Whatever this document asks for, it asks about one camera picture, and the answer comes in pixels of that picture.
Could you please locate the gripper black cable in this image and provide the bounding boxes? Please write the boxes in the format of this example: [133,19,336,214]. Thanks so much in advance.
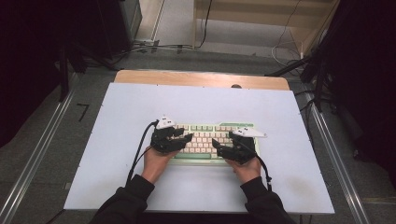
[232,136,273,192]
[124,119,160,189]

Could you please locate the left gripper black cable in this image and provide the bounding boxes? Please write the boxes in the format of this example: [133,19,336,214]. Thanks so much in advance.
[124,119,160,189]

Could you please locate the wooden table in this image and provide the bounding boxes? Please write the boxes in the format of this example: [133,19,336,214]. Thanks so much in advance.
[113,69,290,91]

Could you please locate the person's dark clothing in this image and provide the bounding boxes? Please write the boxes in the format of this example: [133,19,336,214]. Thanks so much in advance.
[136,212,253,224]

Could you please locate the dark cabinet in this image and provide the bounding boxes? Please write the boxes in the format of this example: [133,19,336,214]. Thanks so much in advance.
[95,0,144,60]

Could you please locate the light wooden shelf unit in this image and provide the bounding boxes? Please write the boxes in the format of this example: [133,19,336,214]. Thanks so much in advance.
[191,0,341,58]

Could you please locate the aluminium floor rail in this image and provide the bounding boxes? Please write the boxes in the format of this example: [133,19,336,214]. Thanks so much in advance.
[0,89,77,224]
[305,92,372,224]

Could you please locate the white coiled cable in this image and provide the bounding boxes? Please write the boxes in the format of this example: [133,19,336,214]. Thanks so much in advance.
[271,39,304,68]

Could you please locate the black curtain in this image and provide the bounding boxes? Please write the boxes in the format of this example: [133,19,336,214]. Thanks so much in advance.
[0,0,104,149]
[311,0,396,189]

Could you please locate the white table cover board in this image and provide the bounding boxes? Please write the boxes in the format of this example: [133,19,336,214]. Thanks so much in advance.
[64,81,335,215]

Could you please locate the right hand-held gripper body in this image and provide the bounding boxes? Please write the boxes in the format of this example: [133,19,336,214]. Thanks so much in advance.
[216,126,268,165]

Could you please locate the black metal stand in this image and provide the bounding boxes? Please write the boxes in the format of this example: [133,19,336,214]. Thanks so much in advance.
[264,55,339,114]
[57,42,120,103]

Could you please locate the bundle of floor cables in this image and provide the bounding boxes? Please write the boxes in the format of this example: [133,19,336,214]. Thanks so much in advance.
[111,38,194,64]

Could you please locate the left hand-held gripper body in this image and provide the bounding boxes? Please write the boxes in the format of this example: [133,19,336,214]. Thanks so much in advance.
[149,115,188,154]

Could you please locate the person's left hand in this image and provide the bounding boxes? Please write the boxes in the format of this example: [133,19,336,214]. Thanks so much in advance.
[141,145,181,185]

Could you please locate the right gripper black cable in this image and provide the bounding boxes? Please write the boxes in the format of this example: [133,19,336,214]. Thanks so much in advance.
[232,136,273,192]

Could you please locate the hanging black cable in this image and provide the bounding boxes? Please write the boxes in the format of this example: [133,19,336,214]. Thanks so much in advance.
[195,0,214,49]

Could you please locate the green and pink keyboard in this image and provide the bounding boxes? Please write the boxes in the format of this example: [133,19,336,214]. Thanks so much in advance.
[169,121,262,166]

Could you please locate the person's right hand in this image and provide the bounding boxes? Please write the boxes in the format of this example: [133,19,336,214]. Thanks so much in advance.
[225,154,262,185]

